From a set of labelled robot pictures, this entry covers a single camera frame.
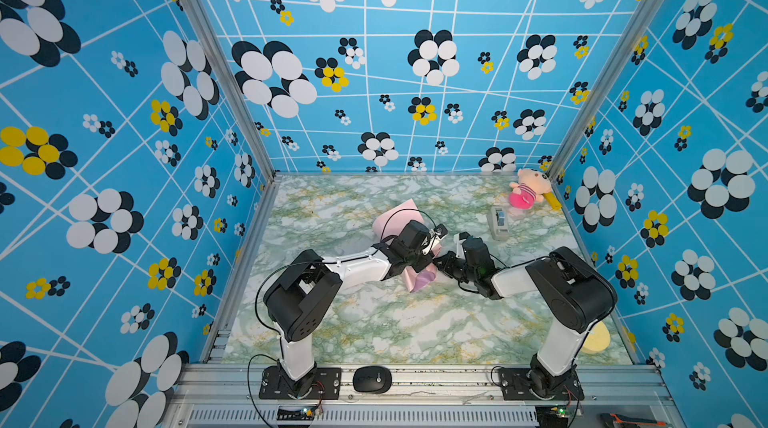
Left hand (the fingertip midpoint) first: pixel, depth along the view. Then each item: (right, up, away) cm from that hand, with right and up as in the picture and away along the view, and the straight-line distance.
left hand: (429, 247), depth 91 cm
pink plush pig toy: (+40, +20, +17) cm, 47 cm away
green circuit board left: (-31, -36, -22) cm, 52 cm away
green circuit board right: (+27, -37, -21) cm, 50 cm away
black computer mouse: (-16, -29, -19) cm, 39 cm away
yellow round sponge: (+43, -22, -13) cm, 50 cm away
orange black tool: (+40, -36, -23) cm, 59 cm away
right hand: (+2, -5, +4) cm, 7 cm away
